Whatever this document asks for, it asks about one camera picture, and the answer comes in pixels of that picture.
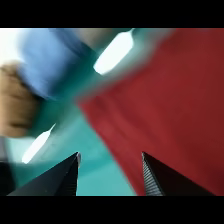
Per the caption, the purple garment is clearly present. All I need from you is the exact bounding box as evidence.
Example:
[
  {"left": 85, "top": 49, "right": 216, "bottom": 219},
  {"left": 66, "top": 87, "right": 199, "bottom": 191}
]
[{"left": 18, "top": 28, "right": 98, "bottom": 101}]

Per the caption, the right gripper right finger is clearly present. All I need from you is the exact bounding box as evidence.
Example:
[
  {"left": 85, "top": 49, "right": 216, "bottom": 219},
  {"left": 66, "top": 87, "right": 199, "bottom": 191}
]
[{"left": 141, "top": 151, "right": 214, "bottom": 197}]

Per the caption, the orange garment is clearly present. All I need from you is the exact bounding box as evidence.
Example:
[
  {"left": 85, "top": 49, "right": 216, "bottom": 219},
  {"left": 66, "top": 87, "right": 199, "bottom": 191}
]
[{"left": 0, "top": 61, "right": 42, "bottom": 138}]

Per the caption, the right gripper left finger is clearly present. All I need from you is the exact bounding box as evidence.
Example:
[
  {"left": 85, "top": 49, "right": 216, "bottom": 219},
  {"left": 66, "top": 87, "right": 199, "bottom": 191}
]
[{"left": 8, "top": 152, "right": 82, "bottom": 197}]

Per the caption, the red garment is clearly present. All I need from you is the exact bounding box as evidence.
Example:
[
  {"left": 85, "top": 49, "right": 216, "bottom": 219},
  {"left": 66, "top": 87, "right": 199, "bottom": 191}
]
[{"left": 77, "top": 28, "right": 224, "bottom": 197}]

